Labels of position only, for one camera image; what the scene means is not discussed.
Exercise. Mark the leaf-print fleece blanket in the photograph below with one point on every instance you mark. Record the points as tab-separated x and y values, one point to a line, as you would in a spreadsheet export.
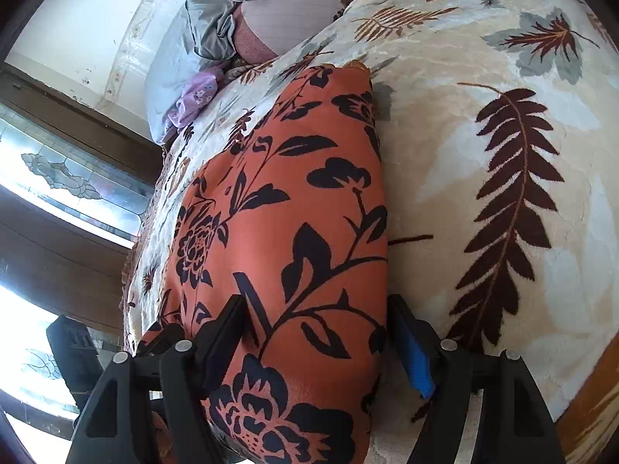
483	154

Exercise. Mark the light blue pillow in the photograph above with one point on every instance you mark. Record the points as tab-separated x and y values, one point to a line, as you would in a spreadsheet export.
167	72

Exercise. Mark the brown wooden window frame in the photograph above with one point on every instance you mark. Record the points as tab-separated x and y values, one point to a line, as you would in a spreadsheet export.
53	261

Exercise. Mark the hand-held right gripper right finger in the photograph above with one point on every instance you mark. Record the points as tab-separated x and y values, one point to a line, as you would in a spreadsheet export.
417	355

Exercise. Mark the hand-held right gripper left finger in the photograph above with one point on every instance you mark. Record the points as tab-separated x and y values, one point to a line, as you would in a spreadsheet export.
225	331

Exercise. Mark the grey cloth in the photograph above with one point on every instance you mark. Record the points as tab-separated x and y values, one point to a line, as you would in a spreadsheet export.
213	22

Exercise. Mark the purple floral cloth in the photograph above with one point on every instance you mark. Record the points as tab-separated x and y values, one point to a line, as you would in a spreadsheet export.
196	94

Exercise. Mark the orange floral garment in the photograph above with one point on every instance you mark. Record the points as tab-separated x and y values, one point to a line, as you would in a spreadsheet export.
290	179

